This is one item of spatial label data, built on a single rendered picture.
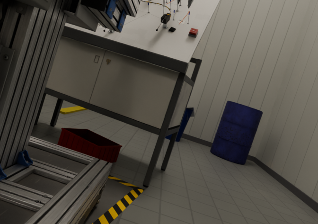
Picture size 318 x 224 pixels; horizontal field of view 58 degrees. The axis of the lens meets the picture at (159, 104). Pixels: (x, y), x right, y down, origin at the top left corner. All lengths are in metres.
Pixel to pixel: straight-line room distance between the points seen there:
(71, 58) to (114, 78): 0.37
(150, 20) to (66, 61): 0.68
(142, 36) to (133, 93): 0.40
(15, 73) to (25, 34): 0.12
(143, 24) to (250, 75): 3.17
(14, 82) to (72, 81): 1.22
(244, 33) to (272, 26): 0.48
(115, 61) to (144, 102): 0.35
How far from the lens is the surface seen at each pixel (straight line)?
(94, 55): 2.10
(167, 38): 2.04
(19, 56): 0.95
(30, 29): 0.96
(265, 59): 5.14
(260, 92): 5.08
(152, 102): 1.92
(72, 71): 2.16
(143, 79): 1.95
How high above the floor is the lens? 0.65
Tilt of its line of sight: 3 degrees down
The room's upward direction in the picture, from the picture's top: 18 degrees clockwise
